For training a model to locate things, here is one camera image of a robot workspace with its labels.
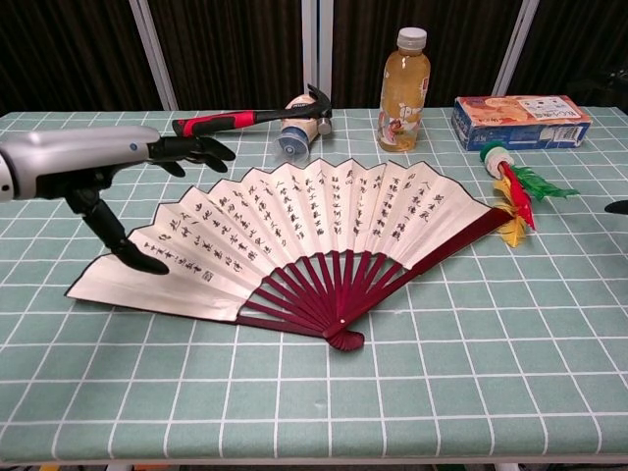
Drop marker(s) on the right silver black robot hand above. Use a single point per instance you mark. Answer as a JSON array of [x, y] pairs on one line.
[[618, 207]]

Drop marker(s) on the dark brown pleated curtain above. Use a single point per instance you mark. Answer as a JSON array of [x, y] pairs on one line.
[[235, 49]]

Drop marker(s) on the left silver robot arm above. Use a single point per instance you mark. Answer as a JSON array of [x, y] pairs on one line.
[[4, 176]]

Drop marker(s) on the red black claw hammer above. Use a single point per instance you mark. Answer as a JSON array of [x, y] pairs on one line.
[[216, 122]]

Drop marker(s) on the upright white frame post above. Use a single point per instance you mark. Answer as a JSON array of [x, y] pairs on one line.
[[326, 44], [309, 44]]

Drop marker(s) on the paper folding fan maroon ribs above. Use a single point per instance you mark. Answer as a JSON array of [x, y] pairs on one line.
[[294, 211]]

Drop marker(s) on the yellow tea drink bottle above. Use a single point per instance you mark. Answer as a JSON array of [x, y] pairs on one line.
[[403, 98]]

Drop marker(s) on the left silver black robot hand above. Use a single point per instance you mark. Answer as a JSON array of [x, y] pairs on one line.
[[73, 157]]

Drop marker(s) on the green white checked tablecloth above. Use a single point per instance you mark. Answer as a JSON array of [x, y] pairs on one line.
[[441, 368]]

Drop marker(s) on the colourful feather shuttlecock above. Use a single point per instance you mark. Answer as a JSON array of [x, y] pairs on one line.
[[498, 157]]

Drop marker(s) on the blue orange carton box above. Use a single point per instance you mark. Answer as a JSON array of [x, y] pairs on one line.
[[515, 120]]

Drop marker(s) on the slanted white frame post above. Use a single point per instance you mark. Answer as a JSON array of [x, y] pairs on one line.
[[154, 59], [515, 49]]

